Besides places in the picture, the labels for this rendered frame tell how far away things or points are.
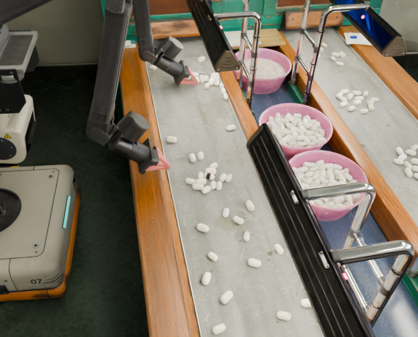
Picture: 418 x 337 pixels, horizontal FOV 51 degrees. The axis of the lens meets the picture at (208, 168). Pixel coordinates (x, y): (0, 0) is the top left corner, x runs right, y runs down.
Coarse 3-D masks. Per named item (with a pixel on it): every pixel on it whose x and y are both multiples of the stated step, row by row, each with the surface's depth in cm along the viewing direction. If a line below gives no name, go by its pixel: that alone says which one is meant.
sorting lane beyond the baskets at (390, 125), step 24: (312, 48) 208; (336, 48) 208; (336, 72) 192; (360, 72) 193; (384, 96) 180; (360, 120) 167; (384, 120) 168; (408, 120) 168; (360, 144) 157; (384, 144) 157; (408, 144) 158; (384, 168) 148; (408, 192) 140
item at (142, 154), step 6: (138, 144) 126; (144, 144) 132; (150, 144) 130; (132, 150) 125; (138, 150) 126; (144, 150) 127; (150, 150) 128; (126, 156) 126; (132, 156) 126; (138, 156) 126; (144, 156) 127; (150, 156) 127; (138, 162) 129; (144, 162) 128; (150, 162) 126; (138, 168) 129; (144, 168) 127
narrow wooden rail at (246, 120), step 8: (224, 72) 185; (232, 72) 185; (224, 80) 181; (232, 80) 181; (232, 88) 177; (240, 88) 177; (232, 96) 172; (240, 96) 173; (232, 104) 171; (240, 104) 169; (240, 112) 165; (248, 112) 165; (240, 120) 162; (248, 120) 161; (248, 128) 158; (256, 128) 158; (248, 136) 155
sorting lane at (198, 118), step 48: (192, 48) 205; (192, 96) 176; (192, 144) 155; (240, 144) 155; (192, 192) 138; (240, 192) 139; (192, 240) 124; (240, 240) 125; (192, 288) 113; (240, 288) 114; (288, 288) 114; (240, 336) 104; (288, 336) 105
